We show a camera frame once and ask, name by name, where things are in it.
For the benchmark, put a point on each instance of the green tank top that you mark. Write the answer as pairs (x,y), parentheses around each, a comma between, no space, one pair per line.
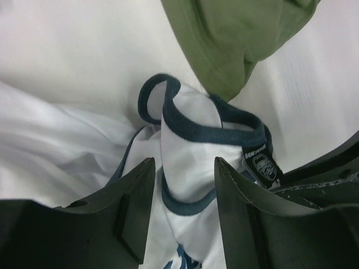
(224,40)

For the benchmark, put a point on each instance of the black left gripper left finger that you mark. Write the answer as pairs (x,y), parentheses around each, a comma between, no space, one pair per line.
(107,229)

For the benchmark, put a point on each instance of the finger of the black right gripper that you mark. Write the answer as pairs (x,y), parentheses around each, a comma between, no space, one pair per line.
(329,180)

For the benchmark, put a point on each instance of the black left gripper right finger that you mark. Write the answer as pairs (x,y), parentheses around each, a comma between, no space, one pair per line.
(262,230)

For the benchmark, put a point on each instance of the white tank top navy trim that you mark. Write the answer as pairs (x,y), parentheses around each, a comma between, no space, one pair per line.
(57,154)

